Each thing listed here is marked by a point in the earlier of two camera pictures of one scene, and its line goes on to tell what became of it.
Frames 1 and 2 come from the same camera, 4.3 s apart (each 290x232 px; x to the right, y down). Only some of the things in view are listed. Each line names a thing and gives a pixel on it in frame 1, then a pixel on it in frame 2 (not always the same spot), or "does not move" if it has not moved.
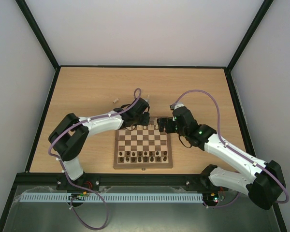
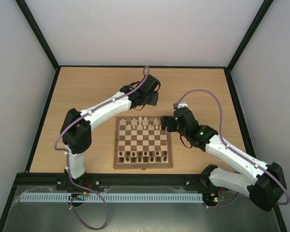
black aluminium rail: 147,180 does not move
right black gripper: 166,124 does not move
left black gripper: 146,122 to 154,101
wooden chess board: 144,148 does not move
